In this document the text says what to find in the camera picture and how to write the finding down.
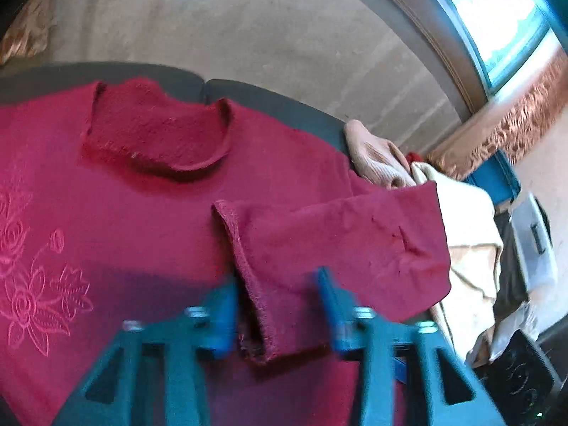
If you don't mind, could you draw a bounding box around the pink knit cloth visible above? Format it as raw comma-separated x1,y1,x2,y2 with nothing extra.
345,119,418,189

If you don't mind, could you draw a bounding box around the white plastic container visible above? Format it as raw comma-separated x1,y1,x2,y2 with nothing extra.
508,193,560,294

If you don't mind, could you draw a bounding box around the cream cloth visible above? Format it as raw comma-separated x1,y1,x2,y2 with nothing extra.
410,162,504,365

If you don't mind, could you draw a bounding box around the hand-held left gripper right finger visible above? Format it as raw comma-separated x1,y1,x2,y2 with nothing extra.
314,267,507,426

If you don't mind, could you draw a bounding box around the window with wooden frame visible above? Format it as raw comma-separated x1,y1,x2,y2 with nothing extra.
355,0,560,120

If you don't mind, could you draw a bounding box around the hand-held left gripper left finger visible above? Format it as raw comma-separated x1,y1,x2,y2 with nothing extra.
51,275,240,426

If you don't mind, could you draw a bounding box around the blue box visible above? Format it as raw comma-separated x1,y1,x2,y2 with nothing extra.
464,148,521,207

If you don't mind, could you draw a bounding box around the clear plastic bag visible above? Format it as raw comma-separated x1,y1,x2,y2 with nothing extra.
488,302,540,360

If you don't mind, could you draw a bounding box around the black patterned object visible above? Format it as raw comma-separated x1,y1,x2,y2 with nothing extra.
481,331,562,426

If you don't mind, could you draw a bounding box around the dark red embroidered sweater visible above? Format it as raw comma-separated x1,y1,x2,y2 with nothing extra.
0,77,452,426

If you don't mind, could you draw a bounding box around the brown floral curtain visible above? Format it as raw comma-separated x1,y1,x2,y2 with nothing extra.
0,0,60,65
426,49,568,178

